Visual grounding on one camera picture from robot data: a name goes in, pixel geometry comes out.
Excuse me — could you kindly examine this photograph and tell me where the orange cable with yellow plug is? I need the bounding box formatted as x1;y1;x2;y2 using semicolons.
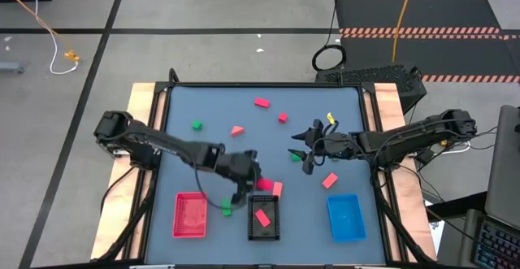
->
0;0;81;63

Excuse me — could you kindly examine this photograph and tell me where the backlit keyboard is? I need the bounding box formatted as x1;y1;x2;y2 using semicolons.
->
470;215;520;269

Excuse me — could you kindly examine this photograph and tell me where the black perforated computer case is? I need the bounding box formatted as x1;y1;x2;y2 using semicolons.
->
315;63;428;114

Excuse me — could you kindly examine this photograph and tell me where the black striped-edge floor mat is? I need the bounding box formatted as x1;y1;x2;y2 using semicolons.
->
334;0;520;85

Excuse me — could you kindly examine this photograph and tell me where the grey metal foot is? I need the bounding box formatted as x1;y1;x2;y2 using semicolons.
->
0;61;26;74

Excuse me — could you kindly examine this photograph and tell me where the grey laptop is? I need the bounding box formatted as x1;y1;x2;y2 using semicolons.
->
484;104;520;232

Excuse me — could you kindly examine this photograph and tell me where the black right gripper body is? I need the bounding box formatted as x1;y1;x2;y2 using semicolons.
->
302;118;361;176

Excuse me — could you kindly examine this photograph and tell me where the light wooden side board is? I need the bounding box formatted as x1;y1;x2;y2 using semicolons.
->
89;82;168;261
363;82;438;262

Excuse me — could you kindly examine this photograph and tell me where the black coiled cable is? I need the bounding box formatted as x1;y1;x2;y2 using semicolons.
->
311;0;348;73

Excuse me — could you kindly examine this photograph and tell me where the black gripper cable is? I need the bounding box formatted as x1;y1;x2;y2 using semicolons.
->
193;154;229;211
323;120;340;141

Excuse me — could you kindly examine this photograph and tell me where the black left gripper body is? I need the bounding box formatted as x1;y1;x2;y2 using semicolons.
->
214;149;262;189

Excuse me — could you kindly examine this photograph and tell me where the white arm base cable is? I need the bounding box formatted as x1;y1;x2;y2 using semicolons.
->
440;138;472;156

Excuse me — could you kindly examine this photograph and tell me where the red plastic basket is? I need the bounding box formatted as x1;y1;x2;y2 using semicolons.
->
171;191;209;239

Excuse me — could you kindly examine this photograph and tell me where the white floor cable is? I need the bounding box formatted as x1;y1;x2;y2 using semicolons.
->
24;0;79;76

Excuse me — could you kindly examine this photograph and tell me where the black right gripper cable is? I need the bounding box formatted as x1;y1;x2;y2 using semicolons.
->
323;120;340;141

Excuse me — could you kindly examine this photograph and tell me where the black plastic basket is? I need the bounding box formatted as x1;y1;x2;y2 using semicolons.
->
247;194;281;241

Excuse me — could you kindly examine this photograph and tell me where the blue plastic basket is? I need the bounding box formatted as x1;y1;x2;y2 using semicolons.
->
327;193;368;243

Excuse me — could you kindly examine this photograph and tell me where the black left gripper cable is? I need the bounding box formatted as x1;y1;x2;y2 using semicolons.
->
193;154;229;211

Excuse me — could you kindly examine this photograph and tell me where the yellow floor cable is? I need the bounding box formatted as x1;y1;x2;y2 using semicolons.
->
391;0;418;63

